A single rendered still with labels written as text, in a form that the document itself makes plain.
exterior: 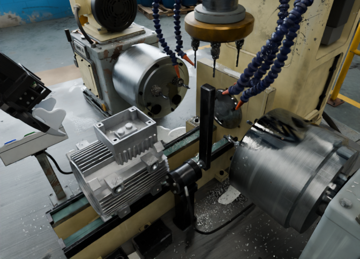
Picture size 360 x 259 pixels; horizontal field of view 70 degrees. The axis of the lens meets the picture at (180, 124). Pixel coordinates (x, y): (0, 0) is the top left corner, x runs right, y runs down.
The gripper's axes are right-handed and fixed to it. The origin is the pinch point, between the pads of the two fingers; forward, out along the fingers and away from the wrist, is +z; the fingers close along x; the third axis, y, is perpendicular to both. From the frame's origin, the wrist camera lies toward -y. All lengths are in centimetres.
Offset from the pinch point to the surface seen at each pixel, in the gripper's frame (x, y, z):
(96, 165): -9.8, 0.1, 7.7
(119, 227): -13.1, -10.9, 26.3
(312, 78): -23, 61, 41
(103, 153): -8.0, 2.8, 8.6
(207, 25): -9.4, 41.6, 4.7
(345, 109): 6, 160, 228
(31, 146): 12.7, -10.0, 6.3
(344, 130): -20, 99, 143
